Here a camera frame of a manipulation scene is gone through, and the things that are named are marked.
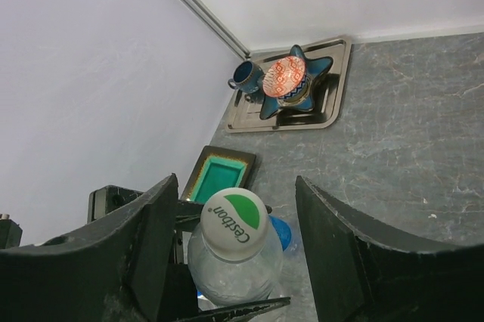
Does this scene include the blue star dish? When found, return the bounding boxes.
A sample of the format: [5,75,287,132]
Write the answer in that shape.
[259,45,334,120]

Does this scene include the blue mug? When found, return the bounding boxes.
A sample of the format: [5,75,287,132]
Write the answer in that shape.
[228,60,265,94]

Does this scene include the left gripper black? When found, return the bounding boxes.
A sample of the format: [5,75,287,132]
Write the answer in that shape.
[0,184,205,255]

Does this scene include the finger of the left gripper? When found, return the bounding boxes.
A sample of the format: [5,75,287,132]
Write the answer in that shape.
[181,297,290,322]

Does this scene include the white green bottle cap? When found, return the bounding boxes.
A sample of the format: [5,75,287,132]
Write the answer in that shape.
[200,187,269,262]

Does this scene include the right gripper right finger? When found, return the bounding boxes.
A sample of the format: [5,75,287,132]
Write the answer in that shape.
[295,176,483,321]

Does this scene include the green label clear bottle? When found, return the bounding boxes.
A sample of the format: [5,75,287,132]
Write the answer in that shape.
[188,187,288,311]

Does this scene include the blue cap water bottle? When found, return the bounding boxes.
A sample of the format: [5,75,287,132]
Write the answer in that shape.
[269,215,303,259]

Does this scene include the red patterned bowl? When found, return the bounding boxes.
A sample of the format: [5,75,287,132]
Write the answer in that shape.
[262,56,309,103]

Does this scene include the teal rectangular dish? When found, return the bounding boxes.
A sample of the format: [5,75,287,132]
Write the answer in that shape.
[181,145,256,203]

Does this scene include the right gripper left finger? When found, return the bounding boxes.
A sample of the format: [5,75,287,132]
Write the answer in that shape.
[1,175,178,321]

